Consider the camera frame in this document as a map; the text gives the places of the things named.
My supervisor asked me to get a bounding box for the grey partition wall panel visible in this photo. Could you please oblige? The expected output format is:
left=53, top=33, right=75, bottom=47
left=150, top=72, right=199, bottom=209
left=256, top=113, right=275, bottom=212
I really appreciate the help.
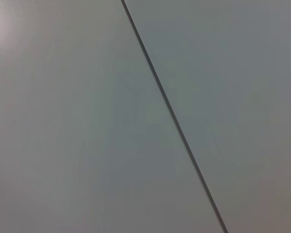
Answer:
left=124, top=0, right=291, bottom=233
left=0, top=0, right=228, bottom=233

